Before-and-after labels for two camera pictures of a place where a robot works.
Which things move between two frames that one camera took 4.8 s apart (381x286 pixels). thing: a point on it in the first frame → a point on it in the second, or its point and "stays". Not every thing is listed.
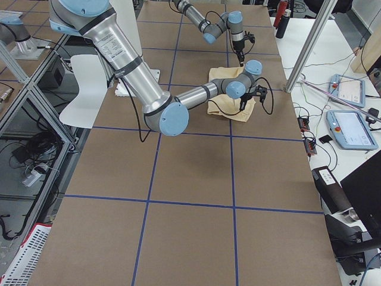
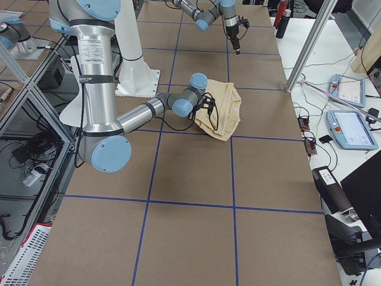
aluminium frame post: [326, 9] stays
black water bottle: [283, 24] stays
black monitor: [363, 189] stays
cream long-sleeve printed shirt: [224, 105] → [220, 119]
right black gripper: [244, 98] → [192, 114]
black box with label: [333, 198] stays
